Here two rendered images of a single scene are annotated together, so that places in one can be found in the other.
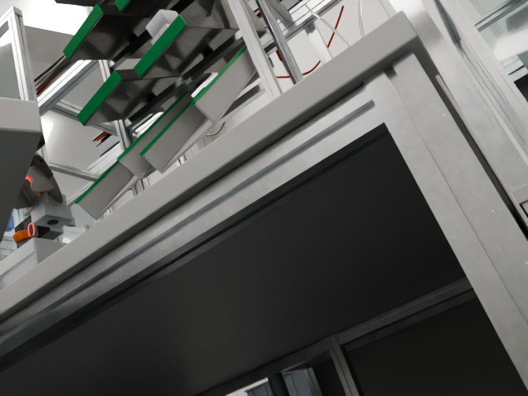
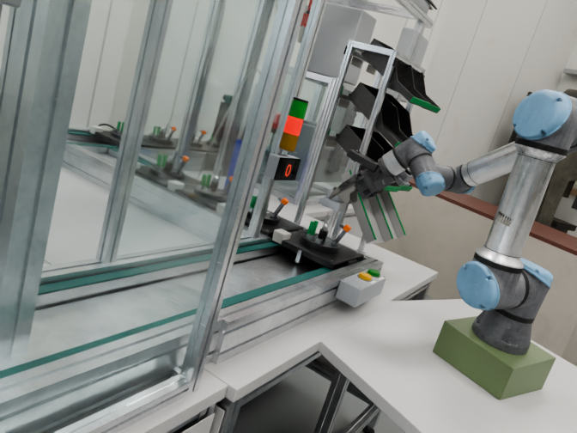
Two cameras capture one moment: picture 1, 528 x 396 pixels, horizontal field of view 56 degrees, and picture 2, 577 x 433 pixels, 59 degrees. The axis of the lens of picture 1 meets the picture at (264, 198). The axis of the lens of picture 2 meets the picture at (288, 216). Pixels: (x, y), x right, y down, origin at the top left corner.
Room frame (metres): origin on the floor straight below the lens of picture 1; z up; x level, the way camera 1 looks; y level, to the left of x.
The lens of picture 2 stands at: (0.90, 2.08, 1.43)
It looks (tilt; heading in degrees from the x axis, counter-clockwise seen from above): 13 degrees down; 274
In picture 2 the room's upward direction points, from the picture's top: 17 degrees clockwise
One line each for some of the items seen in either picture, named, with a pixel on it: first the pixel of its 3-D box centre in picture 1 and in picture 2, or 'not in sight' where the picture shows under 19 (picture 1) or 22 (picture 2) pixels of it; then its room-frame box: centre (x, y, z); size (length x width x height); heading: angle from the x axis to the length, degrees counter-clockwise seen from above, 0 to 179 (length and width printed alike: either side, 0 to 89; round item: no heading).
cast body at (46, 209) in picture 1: (54, 208); (332, 197); (0.88, 0.41, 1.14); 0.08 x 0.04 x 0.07; 155
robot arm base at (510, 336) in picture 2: not in sight; (506, 322); (0.33, 0.73, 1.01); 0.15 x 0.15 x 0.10
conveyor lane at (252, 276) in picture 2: not in sight; (259, 271); (1.02, 0.68, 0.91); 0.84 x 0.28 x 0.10; 65
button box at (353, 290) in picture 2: not in sight; (361, 286); (0.71, 0.58, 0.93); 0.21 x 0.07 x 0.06; 65
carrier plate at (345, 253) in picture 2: not in sight; (318, 247); (0.87, 0.41, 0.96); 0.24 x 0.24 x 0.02; 65
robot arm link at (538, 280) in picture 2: not in sight; (521, 284); (0.34, 0.74, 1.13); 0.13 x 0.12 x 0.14; 37
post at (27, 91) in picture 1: (38, 148); (296, 82); (1.09, 0.52, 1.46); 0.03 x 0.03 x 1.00; 65
